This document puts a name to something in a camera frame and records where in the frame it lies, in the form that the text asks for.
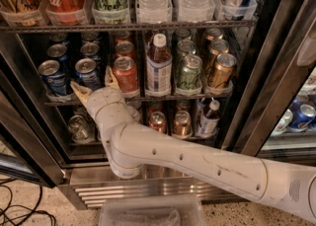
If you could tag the iced tea bottle middle shelf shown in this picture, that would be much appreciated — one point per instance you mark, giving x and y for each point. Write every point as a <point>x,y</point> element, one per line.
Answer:
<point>159,65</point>

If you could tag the red coke can front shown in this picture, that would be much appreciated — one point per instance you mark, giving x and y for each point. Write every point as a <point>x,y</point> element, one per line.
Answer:
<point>126,73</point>

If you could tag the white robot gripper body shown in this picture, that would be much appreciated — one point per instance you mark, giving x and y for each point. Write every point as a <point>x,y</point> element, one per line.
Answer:
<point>100,100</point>

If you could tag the clear plastic bin on floor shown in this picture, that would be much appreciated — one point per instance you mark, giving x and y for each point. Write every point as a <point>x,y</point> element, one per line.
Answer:
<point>170,210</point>

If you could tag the gold can front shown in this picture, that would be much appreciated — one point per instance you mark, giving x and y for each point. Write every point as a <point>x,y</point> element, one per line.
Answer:
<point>222,70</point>

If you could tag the red can bottom shelf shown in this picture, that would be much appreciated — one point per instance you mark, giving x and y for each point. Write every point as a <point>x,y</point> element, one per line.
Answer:
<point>157,121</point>

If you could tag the gold can middle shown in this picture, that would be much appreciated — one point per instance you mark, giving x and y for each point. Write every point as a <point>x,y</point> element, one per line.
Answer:
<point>216,47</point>

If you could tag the green lacroix can front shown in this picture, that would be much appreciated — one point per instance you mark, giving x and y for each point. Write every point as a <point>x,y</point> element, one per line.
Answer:
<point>189,71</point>

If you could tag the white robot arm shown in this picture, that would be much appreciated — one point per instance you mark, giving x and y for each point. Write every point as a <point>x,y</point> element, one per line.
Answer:
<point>130,145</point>

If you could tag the blue pepsi can front left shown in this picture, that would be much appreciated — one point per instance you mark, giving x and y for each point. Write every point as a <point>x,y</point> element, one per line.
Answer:
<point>54,77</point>

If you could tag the tea bottle bottom shelf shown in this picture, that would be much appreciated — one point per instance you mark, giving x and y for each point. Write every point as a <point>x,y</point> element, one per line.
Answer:
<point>209,119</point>

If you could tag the top wire shelf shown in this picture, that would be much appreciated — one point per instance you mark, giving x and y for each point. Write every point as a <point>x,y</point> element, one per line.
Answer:
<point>4,27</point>

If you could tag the open glass fridge door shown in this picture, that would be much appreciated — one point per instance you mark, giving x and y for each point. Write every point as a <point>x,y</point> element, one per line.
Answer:
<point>30,160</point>

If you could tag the blue pepsi can middle left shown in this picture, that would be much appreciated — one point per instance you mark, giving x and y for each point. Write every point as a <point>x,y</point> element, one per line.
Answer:
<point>59,52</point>

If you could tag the orange can bottom shelf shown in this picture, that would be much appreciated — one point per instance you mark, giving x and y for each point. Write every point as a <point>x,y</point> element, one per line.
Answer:
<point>182,123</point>

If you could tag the pepsi can right fridge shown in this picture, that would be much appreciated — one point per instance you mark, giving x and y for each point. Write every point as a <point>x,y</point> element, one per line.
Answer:
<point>301,116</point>

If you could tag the red coke can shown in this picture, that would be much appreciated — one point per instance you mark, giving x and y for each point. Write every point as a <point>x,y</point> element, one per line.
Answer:
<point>126,73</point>
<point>125,48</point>

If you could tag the wire shelf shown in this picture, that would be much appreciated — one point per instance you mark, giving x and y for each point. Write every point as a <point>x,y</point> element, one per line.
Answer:
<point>147,99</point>
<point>4,27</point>

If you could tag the green lacroix can middle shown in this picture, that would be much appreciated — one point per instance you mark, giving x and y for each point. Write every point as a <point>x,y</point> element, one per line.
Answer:
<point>184,47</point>

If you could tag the middle wire shelf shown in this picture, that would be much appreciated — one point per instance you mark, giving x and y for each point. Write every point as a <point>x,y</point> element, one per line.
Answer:
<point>147,99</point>

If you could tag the red coke can middle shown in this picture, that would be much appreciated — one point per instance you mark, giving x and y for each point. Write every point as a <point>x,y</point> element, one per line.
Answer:
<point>125,48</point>

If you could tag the green can bottom left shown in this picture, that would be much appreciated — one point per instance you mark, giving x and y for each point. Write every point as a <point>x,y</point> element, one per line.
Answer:
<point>81,131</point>

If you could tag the steel fridge bottom grille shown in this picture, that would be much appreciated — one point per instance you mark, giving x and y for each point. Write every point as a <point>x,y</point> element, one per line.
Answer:
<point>90,187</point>

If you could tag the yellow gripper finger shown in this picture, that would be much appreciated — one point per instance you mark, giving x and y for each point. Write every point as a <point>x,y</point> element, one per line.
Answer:
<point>110,78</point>
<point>81,92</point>

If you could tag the blue pepsi can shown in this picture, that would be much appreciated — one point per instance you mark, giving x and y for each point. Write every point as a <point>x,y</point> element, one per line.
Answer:
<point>91,50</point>
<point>59,52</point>
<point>88,73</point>
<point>54,77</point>

